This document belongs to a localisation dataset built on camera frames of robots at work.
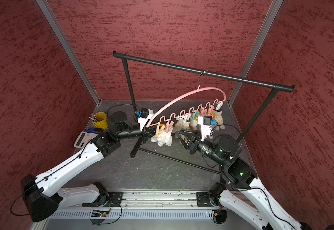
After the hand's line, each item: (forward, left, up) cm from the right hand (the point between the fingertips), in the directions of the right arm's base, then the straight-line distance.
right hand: (176, 136), depth 57 cm
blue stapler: (+25, +59, -32) cm, 72 cm away
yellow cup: (+27, +49, -26) cm, 62 cm away
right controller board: (-25, -21, -39) cm, 51 cm away
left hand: (+5, +6, -3) cm, 9 cm away
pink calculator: (+20, +62, -32) cm, 73 cm away
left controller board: (-23, +42, -38) cm, 61 cm away
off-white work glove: (+9, -8, -5) cm, 13 cm away
